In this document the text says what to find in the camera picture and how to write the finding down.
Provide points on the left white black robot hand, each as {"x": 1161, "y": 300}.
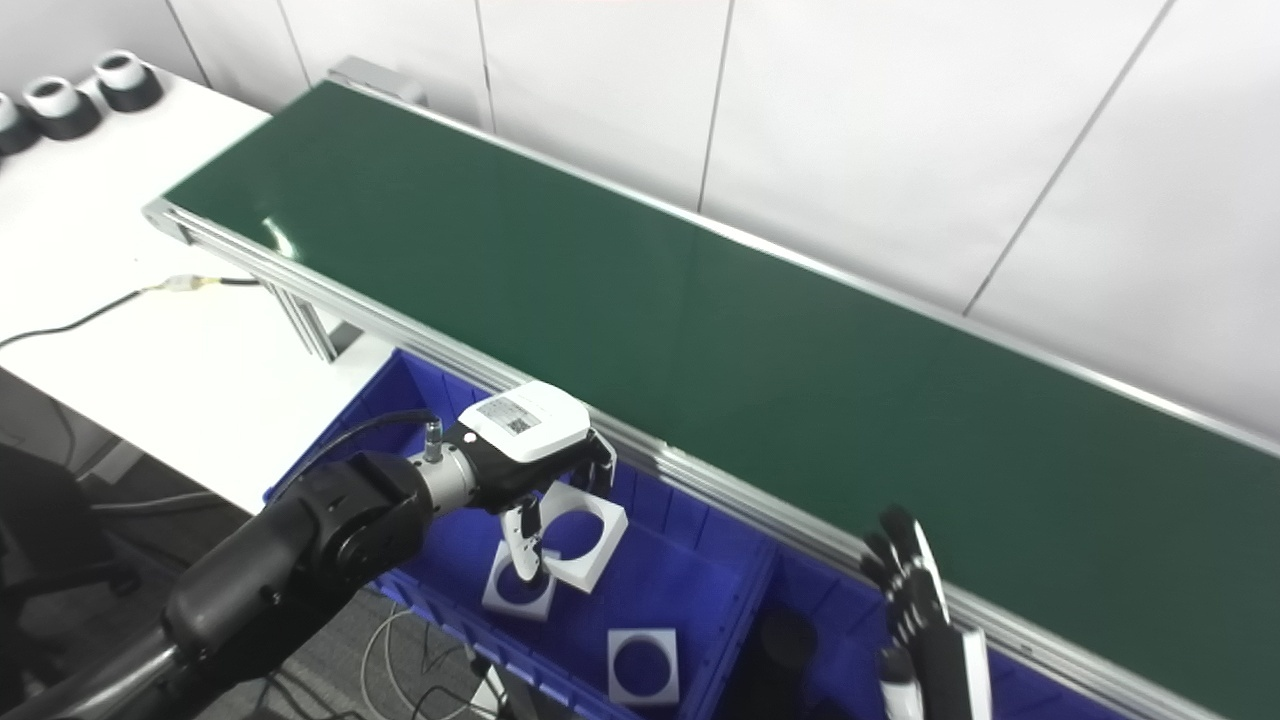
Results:
{"x": 525, "y": 420}

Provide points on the green conveyor belt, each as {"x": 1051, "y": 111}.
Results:
{"x": 700, "y": 480}
{"x": 750, "y": 330}

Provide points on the black office chair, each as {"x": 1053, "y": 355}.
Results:
{"x": 45, "y": 540}

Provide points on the aluminium conveyor leg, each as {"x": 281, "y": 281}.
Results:
{"x": 310, "y": 325}

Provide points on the white square part with hole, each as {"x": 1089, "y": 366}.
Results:
{"x": 605, "y": 540}
{"x": 495, "y": 600}
{"x": 620, "y": 690}

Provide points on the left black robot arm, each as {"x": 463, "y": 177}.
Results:
{"x": 290, "y": 560}

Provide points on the black white cup part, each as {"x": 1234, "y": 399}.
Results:
{"x": 128, "y": 85}
{"x": 12, "y": 130}
{"x": 62, "y": 110}

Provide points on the black cylinder part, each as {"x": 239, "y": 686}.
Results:
{"x": 785, "y": 650}

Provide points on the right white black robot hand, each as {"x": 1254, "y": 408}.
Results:
{"x": 935, "y": 670}

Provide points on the grey conveyor end housing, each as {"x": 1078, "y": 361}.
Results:
{"x": 375, "y": 78}

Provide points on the blue bin with white parts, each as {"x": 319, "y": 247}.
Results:
{"x": 670, "y": 580}

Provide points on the blue bin with black parts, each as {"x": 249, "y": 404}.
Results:
{"x": 850, "y": 620}

